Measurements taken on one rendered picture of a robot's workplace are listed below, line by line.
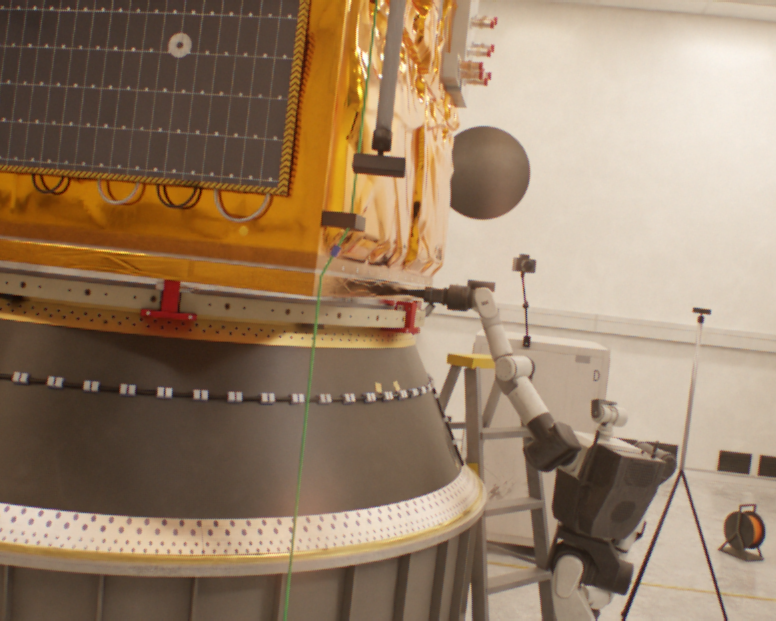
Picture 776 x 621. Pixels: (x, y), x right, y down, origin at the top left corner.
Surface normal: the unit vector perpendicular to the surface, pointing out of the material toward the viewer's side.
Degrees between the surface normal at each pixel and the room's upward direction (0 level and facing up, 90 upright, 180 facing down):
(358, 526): 43
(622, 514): 111
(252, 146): 90
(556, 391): 90
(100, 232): 90
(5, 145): 90
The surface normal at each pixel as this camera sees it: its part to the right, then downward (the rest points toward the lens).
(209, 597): 0.39, 0.07
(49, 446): 0.10, -0.43
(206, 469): 0.40, -0.40
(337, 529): 0.52, -0.66
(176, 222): -0.19, 0.15
